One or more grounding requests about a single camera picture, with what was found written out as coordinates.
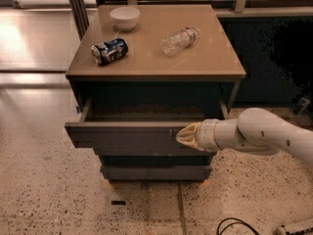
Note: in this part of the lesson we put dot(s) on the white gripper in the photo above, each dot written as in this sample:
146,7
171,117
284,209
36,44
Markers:
207,135

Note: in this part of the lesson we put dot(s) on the grey top drawer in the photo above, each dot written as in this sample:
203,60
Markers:
145,127

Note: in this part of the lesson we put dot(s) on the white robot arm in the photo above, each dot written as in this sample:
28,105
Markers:
255,131

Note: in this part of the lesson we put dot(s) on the brown drawer cabinet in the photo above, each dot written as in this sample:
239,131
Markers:
209,69

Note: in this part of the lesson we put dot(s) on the clear plastic bottle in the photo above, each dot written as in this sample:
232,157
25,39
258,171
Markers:
178,41

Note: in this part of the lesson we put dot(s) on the blue soda can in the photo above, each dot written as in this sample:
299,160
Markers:
107,52

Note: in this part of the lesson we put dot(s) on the dark low side cabinet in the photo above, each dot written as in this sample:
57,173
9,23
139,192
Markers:
277,55

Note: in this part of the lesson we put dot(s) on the white ceramic bowl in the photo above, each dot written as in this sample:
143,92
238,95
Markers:
125,18

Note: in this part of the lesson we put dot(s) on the grey power strip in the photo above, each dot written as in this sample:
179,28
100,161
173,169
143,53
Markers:
303,227

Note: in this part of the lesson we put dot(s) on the metal window frame post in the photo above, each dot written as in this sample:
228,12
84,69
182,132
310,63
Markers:
79,13

